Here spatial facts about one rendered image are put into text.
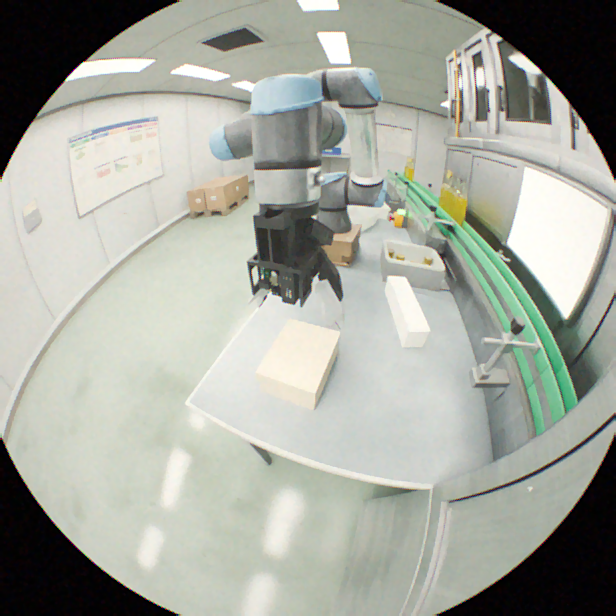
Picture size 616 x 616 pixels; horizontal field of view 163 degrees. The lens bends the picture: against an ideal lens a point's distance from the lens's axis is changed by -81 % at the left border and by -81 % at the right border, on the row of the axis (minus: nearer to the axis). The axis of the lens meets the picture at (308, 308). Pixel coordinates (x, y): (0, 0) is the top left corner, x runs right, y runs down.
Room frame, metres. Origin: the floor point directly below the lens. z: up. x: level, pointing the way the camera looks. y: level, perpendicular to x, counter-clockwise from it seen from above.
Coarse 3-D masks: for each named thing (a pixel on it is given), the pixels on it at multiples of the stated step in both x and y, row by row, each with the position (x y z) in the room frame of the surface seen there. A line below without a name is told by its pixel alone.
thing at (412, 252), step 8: (384, 240) 0.80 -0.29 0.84; (384, 248) 0.73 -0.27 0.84; (392, 248) 0.79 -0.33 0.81; (400, 248) 0.79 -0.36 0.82; (408, 248) 0.78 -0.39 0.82; (416, 248) 0.78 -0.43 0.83; (424, 248) 0.77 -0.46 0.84; (408, 256) 0.78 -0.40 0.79; (416, 256) 0.77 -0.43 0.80; (424, 256) 0.76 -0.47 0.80; (432, 256) 0.74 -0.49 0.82; (408, 264) 0.63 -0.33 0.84; (416, 264) 0.63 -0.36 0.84; (432, 264) 0.71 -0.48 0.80; (440, 264) 0.65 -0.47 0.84
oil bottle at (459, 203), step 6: (456, 192) 0.87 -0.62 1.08; (462, 192) 0.85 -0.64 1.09; (456, 198) 0.85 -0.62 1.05; (462, 198) 0.84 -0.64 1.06; (456, 204) 0.85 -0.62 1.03; (462, 204) 0.84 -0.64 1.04; (450, 210) 0.89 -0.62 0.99; (456, 210) 0.84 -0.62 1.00; (462, 210) 0.84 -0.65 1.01; (450, 216) 0.88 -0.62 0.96; (456, 216) 0.84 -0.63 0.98; (462, 216) 0.84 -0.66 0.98; (456, 222) 0.84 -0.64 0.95; (462, 222) 0.84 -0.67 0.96
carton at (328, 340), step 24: (288, 336) 0.33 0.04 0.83; (312, 336) 0.33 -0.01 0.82; (336, 336) 0.33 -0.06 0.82; (264, 360) 0.27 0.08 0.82; (288, 360) 0.27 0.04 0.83; (312, 360) 0.27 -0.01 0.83; (264, 384) 0.24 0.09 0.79; (288, 384) 0.22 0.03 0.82; (312, 384) 0.22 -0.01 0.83; (312, 408) 0.20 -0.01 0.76
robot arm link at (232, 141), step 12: (312, 72) 0.70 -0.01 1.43; (324, 96) 0.69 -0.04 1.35; (240, 120) 0.39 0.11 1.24; (216, 132) 0.39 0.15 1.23; (228, 132) 0.38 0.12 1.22; (240, 132) 0.37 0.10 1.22; (216, 144) 0.39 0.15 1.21; (228, 144) 0.38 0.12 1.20; (240, 144) 0.37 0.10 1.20; (252, 144) 0.37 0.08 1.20; (216, 156) 0.40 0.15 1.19; (228, 156) 0.39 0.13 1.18; (240, 156) 0.39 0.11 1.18
